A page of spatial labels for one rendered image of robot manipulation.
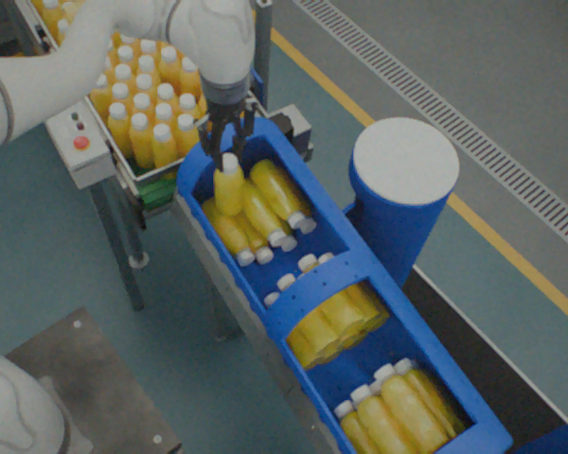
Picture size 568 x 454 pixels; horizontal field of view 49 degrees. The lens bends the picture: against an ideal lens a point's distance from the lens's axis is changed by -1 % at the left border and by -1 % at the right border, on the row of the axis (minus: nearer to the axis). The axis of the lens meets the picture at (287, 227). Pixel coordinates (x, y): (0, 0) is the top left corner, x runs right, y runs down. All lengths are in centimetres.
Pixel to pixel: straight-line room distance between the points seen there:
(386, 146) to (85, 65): 102
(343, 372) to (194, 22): 83
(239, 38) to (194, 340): 165
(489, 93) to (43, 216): 222
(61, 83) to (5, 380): 50
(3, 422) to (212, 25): 68
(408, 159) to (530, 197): 147
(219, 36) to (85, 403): 74
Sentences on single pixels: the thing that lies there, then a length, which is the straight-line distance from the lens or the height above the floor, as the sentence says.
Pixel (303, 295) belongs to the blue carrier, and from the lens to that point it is 124.
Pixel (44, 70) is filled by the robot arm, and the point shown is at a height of 181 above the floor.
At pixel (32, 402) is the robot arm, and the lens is 110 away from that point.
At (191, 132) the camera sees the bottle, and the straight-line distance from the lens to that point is 166.
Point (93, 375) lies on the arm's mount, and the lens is 134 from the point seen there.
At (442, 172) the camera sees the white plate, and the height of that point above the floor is 104.
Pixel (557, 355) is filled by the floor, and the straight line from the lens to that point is 276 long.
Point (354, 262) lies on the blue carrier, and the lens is 127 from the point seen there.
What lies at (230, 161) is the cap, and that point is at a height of 125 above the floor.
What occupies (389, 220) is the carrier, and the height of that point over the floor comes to 94.
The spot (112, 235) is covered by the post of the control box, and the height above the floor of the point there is 60.
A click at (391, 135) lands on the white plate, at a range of 172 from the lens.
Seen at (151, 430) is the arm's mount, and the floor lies 110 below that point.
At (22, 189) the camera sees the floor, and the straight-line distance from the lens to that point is 296.
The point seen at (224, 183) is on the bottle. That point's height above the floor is 120.
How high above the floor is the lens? 235
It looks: 60 degrees down
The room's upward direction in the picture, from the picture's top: 7 degrees clockwise
